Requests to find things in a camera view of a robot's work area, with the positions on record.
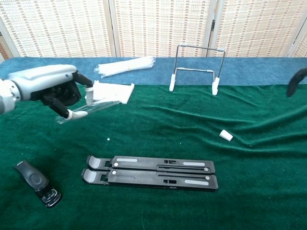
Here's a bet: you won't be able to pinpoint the black folding laptop stand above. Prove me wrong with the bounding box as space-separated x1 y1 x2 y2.
81 154 219 192

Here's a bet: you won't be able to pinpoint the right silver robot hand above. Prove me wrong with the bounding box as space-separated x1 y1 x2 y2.
287 68 307 98

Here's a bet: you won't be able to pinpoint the bundle of white zip ties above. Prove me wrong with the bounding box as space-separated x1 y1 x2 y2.
94 56 156 79

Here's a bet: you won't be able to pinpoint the white plastic tray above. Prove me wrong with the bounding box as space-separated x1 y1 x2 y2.
92 80 135 104

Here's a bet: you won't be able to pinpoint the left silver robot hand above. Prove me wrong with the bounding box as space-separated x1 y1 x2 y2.
8 64 94 121

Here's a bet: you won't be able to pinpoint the small white cap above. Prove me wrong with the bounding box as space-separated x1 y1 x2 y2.
219 129 234 142

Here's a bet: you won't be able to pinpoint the woven bamboo screen panel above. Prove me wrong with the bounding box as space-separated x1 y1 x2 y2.
291 31 307 58
0 0 118 58
109 0 216 58
208 0 307 58
0 35 8 62

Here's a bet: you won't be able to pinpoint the wire display stand white feet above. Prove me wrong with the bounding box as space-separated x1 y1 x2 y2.
169 43 226 96

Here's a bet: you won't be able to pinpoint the black stapler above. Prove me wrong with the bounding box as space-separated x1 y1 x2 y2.
13 160 62 208

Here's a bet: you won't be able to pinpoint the green velvet cloth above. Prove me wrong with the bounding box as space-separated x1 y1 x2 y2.
0 81 307 230

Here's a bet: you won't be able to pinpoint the blue table cloth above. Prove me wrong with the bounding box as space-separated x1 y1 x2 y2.
0 57 307 87

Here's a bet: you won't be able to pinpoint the clear plastic tube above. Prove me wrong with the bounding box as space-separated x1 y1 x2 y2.
55 100 119 125

